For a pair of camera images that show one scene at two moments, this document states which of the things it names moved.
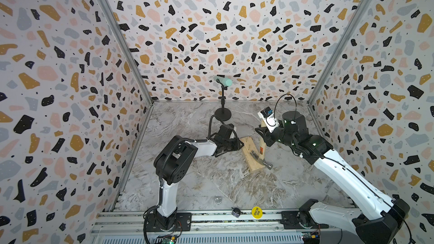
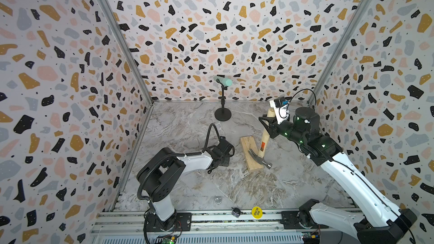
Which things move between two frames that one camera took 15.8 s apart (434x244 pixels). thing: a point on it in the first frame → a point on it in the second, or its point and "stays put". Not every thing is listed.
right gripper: [269, 136] → [274, 131]
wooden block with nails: [250, 144] stays put
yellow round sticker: [257, 212] stays put
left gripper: [239, 144] → [227, 164]
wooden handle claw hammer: [260, 157] stays put
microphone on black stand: [222, 113] stays put
